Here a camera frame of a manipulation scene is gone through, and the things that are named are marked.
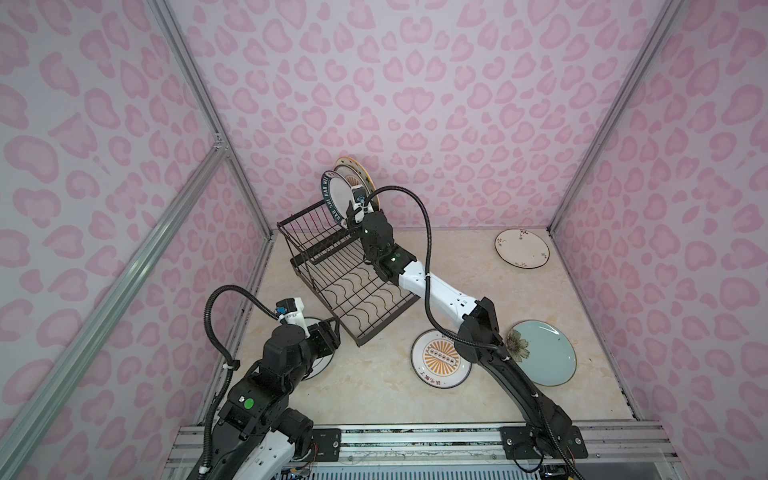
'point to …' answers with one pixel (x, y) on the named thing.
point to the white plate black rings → (323, 363)
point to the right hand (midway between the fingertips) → (358, 193)
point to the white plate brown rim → (522, 248)
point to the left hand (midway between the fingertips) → (332, 318)
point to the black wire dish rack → (335, 261)
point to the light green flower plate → (542, 352)
